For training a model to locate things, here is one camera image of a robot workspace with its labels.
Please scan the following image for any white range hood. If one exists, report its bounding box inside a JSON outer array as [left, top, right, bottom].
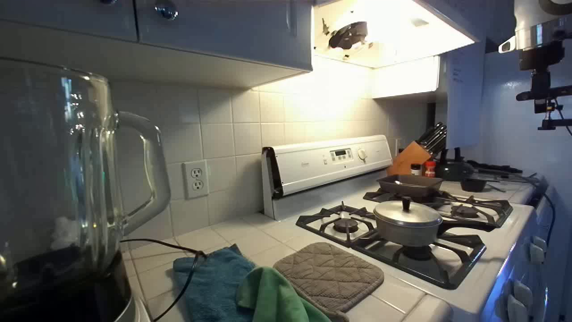
[[309, 0, 479, 72]]

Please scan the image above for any green cloth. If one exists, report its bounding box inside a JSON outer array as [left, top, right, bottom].
[[236, 265, 333, 322]]

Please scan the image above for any black utensil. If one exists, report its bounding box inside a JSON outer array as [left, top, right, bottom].
[[467, 160, 510, 180]]

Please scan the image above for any white stove knob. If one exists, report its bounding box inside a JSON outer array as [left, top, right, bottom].
[[510, 278, 535, 312], [527, 235, 551, 265]]

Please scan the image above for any glass blender jar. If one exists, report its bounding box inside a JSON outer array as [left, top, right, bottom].
[[0, 56, 173, 301]]

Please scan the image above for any black blender base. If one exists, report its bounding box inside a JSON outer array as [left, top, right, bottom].
[[0, 249, 150, 322]]

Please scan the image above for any round metal cabinet knob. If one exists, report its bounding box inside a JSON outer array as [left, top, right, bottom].
[[152, 0, 181, 22]]

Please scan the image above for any silver pot lid black knob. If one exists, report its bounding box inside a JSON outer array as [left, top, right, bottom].
[[372, 196, 443, 228]]

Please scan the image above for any wooden knife block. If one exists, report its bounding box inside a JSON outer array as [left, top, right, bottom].
[[388, 140, 434, 178]]

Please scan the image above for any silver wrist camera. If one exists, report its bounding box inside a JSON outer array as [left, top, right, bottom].
[[497, 35, 520, 56]]

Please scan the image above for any blue towel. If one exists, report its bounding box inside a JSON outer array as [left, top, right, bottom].
[[172, 244, 258, 322]]

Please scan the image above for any black camera on stand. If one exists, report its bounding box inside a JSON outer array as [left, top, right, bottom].
[[515, 85, 572, 133]]

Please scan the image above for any grey upper cabinet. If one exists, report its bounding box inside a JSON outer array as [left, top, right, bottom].
[[0, 0, 315, 90]]

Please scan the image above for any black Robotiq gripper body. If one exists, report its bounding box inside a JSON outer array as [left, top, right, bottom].
[[517, 40, 567, 76]]

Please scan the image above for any white wall outlet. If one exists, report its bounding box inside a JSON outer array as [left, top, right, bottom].
[[182, 158, 211, 201]]

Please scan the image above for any black lidded pan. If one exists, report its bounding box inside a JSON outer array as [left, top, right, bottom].
[[436, 147, 479, 183]]

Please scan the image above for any white gas stove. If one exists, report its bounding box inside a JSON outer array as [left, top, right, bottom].
[[259, 135, 565, 322]]

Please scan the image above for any black power cable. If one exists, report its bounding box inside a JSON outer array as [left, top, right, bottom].
[[118, 237, 209, 322]]

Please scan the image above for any silver metal pot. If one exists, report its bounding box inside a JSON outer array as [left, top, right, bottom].
[[356, 210, 461, 251]]

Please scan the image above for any grey burner cap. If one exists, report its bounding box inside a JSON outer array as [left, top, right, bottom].
[[333, 217, 359, 235]]

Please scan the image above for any grey quilted pot holder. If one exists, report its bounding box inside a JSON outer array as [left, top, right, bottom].
[[274, 240, 386, 317]]

